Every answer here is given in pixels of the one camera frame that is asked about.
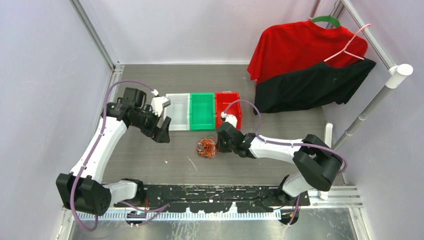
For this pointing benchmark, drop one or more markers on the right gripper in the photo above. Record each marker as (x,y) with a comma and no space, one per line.
(220,147)

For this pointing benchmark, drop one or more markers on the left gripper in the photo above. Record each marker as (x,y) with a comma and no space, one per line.
(158,135)

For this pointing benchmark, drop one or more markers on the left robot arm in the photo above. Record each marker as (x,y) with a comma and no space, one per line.
(82,189)

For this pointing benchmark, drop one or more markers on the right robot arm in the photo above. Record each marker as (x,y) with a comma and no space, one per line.
(317,164)

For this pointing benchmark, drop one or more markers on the white plastic bin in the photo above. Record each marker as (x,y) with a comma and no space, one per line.
(178,111)

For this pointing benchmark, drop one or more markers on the green plastic bin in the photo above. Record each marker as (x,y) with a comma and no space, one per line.
(202,113)

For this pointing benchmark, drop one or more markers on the red t-shirt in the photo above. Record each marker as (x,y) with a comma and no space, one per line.
(288,47)

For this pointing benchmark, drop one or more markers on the black t-shirt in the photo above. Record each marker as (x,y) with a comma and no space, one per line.
(312,87)

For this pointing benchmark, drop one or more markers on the pink clothes hanger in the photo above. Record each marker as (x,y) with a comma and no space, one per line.
(344,49)

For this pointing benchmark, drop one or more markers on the green clothes hanger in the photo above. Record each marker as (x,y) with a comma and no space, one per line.
(328,19)

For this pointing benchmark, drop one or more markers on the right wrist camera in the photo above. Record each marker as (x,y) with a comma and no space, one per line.
(229,118)

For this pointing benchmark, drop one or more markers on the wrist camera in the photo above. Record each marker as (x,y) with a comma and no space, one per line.
(159,103)
(229,118)

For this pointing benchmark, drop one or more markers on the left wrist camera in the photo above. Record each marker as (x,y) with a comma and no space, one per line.
(159,103)

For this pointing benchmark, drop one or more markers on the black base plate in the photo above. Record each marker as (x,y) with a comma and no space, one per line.
(213,198)

